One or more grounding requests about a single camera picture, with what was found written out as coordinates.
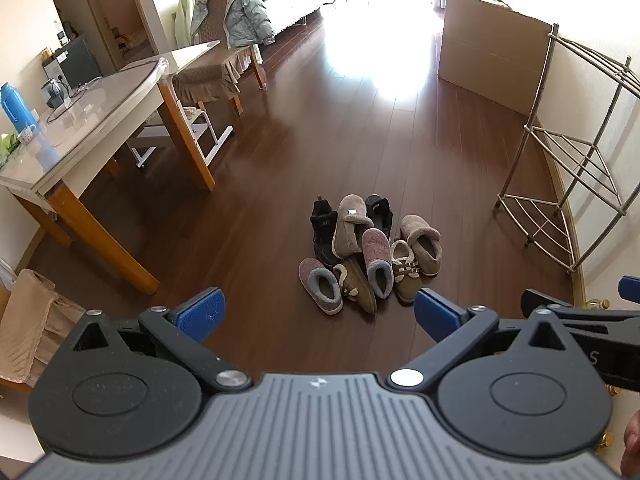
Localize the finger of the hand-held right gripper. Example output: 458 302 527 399
521 288 640 333
618 275 640 307

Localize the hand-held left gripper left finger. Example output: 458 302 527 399
70 287 251 394

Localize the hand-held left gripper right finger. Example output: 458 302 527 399
385 287 576 391

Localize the brown fleece-lined shoe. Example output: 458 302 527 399
389 239 421 304
333 258 379 315

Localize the pink striped grey-fur slipper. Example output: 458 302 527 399
360 228 394 300
298 257 344 316

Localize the person's right hand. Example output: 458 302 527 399
621 419 640 477

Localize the metal corner rack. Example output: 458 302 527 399
494 22 640 274

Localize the beige quilted chair cushion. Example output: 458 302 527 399
0 268 89 392

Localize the white step stool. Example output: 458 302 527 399
125 107 236 169

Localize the wooden dining table white top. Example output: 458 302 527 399
0 40 237 297

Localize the chair with brown cover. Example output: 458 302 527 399
172 0 267 117

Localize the large cardboard box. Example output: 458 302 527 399
437 0 559 117

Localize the glass kettle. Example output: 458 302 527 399
41 78 69 109

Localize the blue thermos flask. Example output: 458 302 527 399
0 82 37 137

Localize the dark grey mini fridge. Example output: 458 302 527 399
42 35 104 92

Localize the light green garment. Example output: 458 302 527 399
172 0 197 52

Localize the grey puffer jacket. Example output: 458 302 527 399
190 0 277 49

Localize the black cable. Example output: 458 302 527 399
46 86 87 125

